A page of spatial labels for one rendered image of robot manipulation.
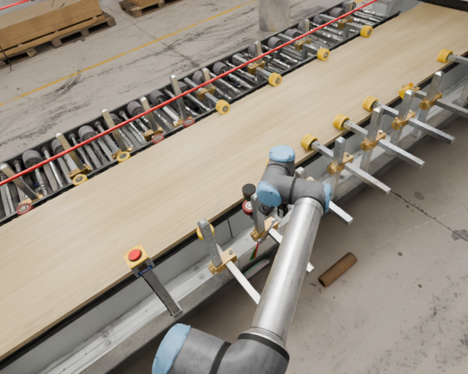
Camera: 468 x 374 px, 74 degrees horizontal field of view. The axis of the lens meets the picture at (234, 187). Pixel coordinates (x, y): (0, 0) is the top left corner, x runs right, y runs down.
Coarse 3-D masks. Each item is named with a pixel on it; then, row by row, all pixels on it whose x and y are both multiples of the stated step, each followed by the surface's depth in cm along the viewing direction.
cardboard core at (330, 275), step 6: (348, 252) 220; (342, 258) 217; (348, 258) 216; (354, 258) 216; (336, 264) 215; (342, 264) 213; (348, 264) 214; (330, 270) 212; (336, 270) 211; (342, 270) 212; (324, 276) 210; (330, 276) 209; (336, 276) 210; (324, 282) 207; (330, 282) 209
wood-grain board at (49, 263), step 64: (320, 64) 232; (384, 64) 221; (448, 64) 212; (192, 128) 200; (256, 128) 192; (320, 128) 184; (128, 192) 170; (192, 192) 164; (0, 256) 153; (64, 256) 148; (0, 320) 131
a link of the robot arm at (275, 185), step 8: (272, 168) 104; (280, 168) 103; (264, 176) 103; (272, 176) 101; (280, 176) 101; (288, 176) 102; (264, 184) 100; (272, 184) 99; (280, 184) 99; (288, 184) 98; (256, 192) 102; (264, 192) 99; (272, 192) 98; (280, 192) 99; (288, 192) 98; (264, 200) 103; (272, 200) 101; (280, 200) 99
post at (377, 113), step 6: (378, 108) 148; (372, 114) 151; (378, 114) 148; (372, 120) 153; (378, 120) 151; (372, 126) 155; (378, 126) 155; (372, 132) 157; (366, 138) 162; (372, 138) 159; (372, 150) 167; (366, 156) 169; (360, 162) 175; (366, 162) 171; (360, 168) 178; (366, 168) 177
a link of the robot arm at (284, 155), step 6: (270, 150) 108; (276, 150) 108; (282, 150) 108; (288, 150) 107; (270, 156) 106; (276, 156) 106; (282, 156) 105; (288, 156) 105; (294, 156) 107; (270, 162) 107; (276, 162) 105; (282, 162) 105; (288, 162) 105; (294, 162) 109; (288, 168) 105; (294, 168) 111; (294, 174) 114
